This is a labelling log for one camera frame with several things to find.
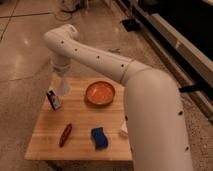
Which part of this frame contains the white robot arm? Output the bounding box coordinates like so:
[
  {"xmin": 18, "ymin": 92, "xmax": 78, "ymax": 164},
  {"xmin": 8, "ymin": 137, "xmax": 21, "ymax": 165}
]
[{"xmin": 44, "ymin": 24, "xmax": 193, "ymax": 171}]

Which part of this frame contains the black white eraser box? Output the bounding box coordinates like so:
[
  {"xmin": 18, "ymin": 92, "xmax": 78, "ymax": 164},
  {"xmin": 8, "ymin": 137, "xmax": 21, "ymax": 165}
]
[{"xmin": 46, "ymin": 90, "xmax": 61, "ymax": 110}]

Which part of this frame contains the orange bowl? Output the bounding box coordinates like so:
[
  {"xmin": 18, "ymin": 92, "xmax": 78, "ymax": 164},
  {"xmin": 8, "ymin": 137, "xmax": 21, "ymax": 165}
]
[{"xmin": 85, "ymin": 81, "xmax": 115, "ymax": 106}]

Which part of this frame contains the wooden table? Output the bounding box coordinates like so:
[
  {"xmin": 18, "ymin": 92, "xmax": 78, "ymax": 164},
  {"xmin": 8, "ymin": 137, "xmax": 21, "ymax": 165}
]
[{"xmin": 25, "ymin": 78, "xmax": 132, "ymax": 171}]

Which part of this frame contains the blue sponge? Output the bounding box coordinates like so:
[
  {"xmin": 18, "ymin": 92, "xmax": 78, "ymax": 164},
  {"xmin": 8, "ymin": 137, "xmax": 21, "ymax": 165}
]
[{"xmin": 91, "ymin": 127, "xmax": 108, "ymax": 150}]

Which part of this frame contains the black floor mat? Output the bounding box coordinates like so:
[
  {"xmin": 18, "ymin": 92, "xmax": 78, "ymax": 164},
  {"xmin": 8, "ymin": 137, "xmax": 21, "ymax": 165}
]
[{"xmin": 121, "ymin": 19, "xmax": 140, "ymax": 32}]

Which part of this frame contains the clear plastic bottle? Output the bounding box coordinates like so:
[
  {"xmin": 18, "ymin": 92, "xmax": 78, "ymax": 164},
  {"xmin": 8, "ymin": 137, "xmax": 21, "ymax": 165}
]
[{"xmin": 119, "ymin": 122, "xmax": 128, "ymax": 136}]

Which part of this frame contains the white base with cables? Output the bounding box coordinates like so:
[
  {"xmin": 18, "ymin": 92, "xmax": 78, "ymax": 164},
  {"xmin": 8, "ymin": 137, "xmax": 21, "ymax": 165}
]
[{"xmin": 53, "ymin": 0, "xmax": 89, "ymax": 22}]

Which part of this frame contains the long white rail ledge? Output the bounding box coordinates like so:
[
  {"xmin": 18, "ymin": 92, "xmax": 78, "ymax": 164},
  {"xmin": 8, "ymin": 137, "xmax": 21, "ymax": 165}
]
[{"xmin": 115, "ymin": 0, "xmax": 213, "ymax": 125}]

